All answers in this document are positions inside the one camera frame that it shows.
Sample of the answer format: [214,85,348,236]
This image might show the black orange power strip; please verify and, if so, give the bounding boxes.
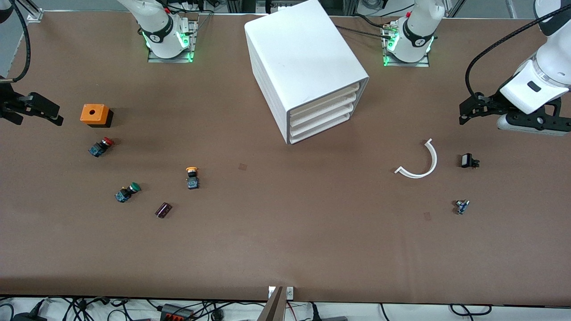
[160,304,195,321]

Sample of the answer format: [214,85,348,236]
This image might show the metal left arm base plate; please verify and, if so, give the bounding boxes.
[383,22,431,68]

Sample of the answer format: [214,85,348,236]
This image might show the orange button enclosure box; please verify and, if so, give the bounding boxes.
[80,104,114,128]

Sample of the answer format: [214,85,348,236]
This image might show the white curved plastic strip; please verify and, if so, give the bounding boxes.
[395,138,438,179]

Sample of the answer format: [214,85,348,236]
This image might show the aluminium profile with bracket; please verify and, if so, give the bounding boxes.
[16,0,44,23]

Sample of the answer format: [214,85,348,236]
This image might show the brown camera stand post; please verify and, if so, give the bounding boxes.
[258,286,286,321]

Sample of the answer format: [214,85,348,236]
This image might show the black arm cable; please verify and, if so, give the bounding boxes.
[465,7,571,99]
[9,0,31,83]

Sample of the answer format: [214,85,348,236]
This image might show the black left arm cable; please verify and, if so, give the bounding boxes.
[465,7,571,99]

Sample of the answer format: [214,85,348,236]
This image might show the black base cable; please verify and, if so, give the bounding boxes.
[352,13,393,29]
[335,25,395,41]

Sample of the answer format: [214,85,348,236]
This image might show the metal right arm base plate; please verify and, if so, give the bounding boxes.
[147,20,199,63]

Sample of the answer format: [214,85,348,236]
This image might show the white drawer cabinet housing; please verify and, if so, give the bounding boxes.
[244,0,370,145]

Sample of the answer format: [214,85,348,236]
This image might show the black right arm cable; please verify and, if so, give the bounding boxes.
[9,0,31,83]

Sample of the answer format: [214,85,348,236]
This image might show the white plastic drawer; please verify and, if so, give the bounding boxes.
[290,103,356,136]
[290,113,352,144]
[290,83,360,120]
[290,93,358,128]

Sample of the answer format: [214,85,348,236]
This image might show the red push button switch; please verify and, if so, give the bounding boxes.
[88,137,115,158]

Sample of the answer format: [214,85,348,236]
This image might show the yellow push button switch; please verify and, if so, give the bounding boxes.
[185,166,201,190]

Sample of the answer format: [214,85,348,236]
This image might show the black looped floor cable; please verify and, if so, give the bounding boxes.
[450,304,492,317]

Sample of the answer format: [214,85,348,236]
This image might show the green push button switch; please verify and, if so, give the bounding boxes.
[115,182,141,203]

